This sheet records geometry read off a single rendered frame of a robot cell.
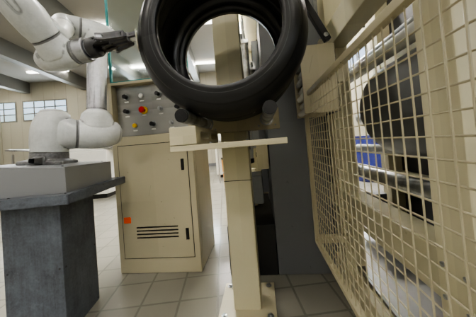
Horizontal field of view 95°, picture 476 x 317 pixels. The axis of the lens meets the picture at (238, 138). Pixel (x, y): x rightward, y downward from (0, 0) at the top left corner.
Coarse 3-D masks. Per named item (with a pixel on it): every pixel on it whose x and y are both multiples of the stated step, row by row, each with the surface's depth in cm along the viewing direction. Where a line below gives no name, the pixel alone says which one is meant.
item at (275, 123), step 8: (240, 120) 102; (248, 120) 102; (256, 120) 101; (272, 120) 100; (216, 128) 103; (224, 128) 103; (232, 128) 102; (240, 128) 102; (248, 128) 101; (256, 128) 101; (264, 128) 101; (272, 128) 100
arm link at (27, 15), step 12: (0, 0) 67; (12, 0) 68; (24, 0) 70; (36, 0) 75; (12, 12) 69; (24, 12) 70; (36, 12) 73; (12, 24) 72; (24, 24) 72; (36, 24) 73; (48, 24) 76; (60, 24) 109; (24, 36) 75; (36, 36) 75; (48, 36) 77
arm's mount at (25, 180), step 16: (0, 176) 89; (16, 176) 89; (32, 176) 90; (48, 176) 90; (64, 176) 90; (80, 176) 100; (96, 176) 112; (0, 192) 89; (16, 192) 89; (32, 192) 89; (48, 192) 90; (64, 192) 90
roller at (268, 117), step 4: (268, 100) 66; (272, 100) 67; (264, 104) 67; (268, 104) 66; (272, 104) 66; (276, 104) 66; (264, 108) 66; (268, 108) 66; (272, 108) 66; (276, 108) 66; (264, 112) 67; (268, 112) 66; (272, 112) 66; (264, 116) 76; (268, 116) 72; (272, 116) 75; (264, 120) 90; (268, 120) 87
